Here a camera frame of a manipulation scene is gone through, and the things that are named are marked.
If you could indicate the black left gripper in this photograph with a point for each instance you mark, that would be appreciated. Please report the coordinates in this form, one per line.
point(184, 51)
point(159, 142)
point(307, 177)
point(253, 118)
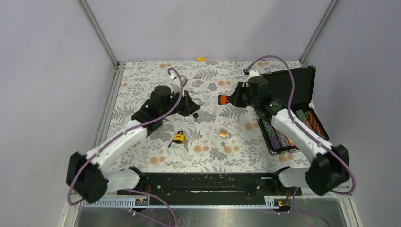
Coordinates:
point(189, 107)

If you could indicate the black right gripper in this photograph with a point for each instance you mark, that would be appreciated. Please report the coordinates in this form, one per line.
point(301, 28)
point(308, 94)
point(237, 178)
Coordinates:
point(235, 98)

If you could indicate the orange padlock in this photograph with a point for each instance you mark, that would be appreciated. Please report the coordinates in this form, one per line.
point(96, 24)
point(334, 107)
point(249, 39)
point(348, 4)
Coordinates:
point(223, 99)

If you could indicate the yellow black padlock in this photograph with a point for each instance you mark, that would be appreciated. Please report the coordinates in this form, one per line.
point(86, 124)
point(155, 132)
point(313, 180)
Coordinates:
point(179, 138)

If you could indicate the small brass padlock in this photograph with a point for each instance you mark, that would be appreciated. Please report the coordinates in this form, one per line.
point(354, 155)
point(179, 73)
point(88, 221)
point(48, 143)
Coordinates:
point(225, 134)

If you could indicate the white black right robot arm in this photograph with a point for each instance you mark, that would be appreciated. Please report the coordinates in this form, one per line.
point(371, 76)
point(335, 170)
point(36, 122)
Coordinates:
point(329, 164)

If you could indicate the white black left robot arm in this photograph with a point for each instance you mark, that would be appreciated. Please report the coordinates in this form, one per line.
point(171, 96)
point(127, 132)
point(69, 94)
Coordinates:
point(88, 173)

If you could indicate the floral patterned mat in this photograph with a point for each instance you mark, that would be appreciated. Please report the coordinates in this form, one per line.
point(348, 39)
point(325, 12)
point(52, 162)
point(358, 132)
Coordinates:
point(245, 151)

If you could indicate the black poker chip case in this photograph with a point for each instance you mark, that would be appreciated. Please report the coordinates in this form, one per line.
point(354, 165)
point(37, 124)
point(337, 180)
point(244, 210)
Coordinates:
point(280, 87)

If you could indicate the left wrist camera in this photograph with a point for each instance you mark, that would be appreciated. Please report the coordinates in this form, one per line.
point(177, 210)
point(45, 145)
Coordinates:
point(176, 84)

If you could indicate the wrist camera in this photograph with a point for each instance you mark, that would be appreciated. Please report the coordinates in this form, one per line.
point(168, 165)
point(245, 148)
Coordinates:
point(176, 84)
point(252, 73)

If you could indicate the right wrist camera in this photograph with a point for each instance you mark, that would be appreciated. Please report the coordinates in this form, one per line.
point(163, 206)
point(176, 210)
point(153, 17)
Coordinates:
point(252, 73)

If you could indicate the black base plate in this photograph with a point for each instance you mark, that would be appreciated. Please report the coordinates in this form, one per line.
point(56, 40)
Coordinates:
point(214, 184)

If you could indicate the white slotted cable duct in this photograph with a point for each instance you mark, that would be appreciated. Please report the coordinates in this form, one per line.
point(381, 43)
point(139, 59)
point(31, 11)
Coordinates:
point(192, 201)

